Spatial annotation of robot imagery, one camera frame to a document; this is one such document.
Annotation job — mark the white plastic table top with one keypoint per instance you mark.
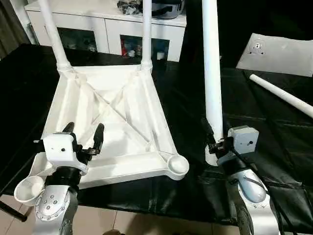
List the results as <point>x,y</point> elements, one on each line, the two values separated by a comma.
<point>122,112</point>

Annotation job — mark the white plastic table leg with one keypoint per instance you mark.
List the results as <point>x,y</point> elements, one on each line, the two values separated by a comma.
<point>146,34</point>
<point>54,34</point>
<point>212,73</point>
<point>283,94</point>

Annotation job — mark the black work mat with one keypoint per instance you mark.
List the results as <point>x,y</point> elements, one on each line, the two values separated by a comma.
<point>274,161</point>

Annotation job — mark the black robot left foot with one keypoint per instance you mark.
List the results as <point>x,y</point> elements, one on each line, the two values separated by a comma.
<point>113,232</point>

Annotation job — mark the red bottle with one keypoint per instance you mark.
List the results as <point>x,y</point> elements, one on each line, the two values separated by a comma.
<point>124,48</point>

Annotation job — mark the white plastic bag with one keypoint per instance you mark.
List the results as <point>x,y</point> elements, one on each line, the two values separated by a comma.
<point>279,54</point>

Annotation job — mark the white cabinet with glass doors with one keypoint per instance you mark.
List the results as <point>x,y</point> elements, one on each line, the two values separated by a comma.
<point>93,24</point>

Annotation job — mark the grey curtain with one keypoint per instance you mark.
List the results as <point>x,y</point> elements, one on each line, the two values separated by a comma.
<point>11,24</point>

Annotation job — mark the black cabinet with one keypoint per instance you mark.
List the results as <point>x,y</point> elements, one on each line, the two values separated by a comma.
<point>264,19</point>

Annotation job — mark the black rice cooker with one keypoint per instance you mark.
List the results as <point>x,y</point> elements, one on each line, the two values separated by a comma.
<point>168,8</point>

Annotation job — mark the dark tangled clutter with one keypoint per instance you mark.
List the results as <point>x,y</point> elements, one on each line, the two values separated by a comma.
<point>129,6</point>

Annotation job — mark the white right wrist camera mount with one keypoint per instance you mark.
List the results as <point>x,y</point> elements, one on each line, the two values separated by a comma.
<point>242,142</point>

